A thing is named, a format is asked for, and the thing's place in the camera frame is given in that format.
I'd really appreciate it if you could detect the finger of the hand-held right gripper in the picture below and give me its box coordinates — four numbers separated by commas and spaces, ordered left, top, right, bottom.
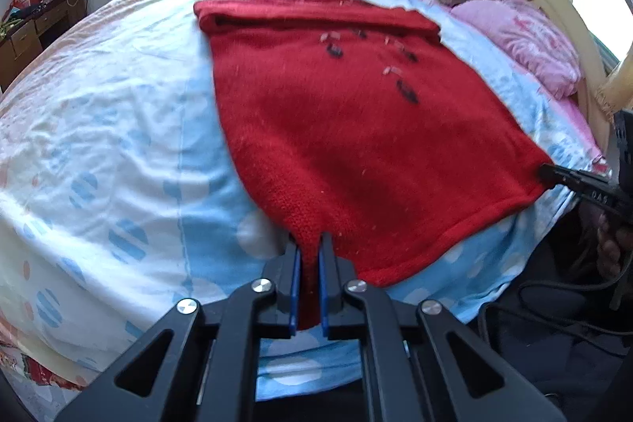
539, 162, 616, 210

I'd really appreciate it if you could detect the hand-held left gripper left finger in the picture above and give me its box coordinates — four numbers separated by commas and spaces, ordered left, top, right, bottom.
54, 241, 303, 422

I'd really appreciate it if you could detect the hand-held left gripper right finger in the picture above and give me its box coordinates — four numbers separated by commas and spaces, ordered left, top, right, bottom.
319, 231, 567, 422

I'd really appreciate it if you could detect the red embroidered knit sweater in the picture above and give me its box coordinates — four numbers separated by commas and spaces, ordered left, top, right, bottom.
193, 0, 555, 334

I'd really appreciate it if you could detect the person's right hand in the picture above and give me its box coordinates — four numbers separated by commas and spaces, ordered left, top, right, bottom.
596, 214, 625, 279

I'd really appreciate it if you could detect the yellow fringed curtain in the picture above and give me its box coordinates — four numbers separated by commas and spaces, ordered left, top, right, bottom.
595, 53, 633, 121

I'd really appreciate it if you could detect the pink pillow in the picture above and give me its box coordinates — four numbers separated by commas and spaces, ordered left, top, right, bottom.
451, 0, 584, 100

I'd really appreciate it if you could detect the person's dark clothing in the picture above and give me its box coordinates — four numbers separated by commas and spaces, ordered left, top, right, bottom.
470, 224, 633, 422

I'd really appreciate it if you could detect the bed with blue-pink sheet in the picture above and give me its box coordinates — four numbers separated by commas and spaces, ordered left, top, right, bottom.
0, 0, 606, 400

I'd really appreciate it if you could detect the red floral under sheet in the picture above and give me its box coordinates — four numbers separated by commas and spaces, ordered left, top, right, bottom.
0, 340, 97, 390

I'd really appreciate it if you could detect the brown wooden desk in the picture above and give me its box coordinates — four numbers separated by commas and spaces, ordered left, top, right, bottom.
0, 0, 89, 93

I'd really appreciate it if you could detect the black cable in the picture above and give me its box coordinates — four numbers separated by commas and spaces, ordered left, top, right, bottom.
475, 276, 633, 340

